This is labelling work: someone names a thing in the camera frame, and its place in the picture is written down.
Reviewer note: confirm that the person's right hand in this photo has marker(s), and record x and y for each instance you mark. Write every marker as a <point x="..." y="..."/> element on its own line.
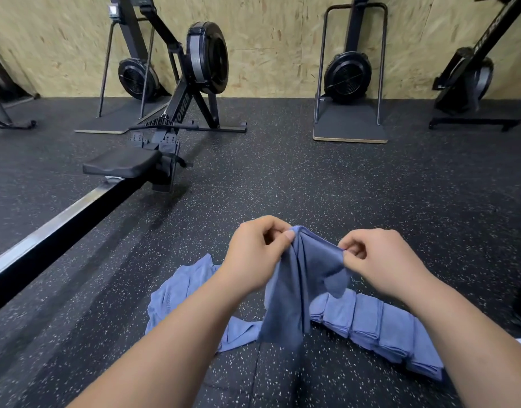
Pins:
<point x="388" y="261"/>

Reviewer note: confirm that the person's left hand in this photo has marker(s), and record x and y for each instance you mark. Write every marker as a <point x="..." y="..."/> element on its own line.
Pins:
<point x="252" y="255"/>

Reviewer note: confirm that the plain blue towel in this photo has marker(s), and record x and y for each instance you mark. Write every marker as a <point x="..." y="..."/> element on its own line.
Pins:
<point x="303" y="280"/>

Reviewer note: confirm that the blue towel pile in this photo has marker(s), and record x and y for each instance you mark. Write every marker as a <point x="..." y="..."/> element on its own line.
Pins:
<point x="180" y="289"/>

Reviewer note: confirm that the person's left forearm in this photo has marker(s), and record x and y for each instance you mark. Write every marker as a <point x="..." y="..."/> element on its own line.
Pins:
<point x="154" y="352"/>

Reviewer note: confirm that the person's right forearm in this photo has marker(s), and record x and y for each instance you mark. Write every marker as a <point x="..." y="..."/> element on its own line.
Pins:
<point x="477" y="344"/>

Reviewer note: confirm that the black ski trainer wooden-edged platform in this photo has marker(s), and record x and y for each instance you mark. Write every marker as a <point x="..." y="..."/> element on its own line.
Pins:
<point x="347" y="79"/>

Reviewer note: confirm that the black upright exercise machine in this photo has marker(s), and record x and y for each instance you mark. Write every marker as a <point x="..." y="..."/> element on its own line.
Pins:
<point x="464" y="80"/>

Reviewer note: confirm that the black ski trainer grey platform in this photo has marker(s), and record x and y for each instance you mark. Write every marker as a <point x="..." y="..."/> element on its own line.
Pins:
<point x="133" y="79"/>

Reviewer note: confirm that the black rowing machine with rail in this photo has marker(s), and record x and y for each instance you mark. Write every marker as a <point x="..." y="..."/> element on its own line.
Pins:
<point x="86" y="204"/>

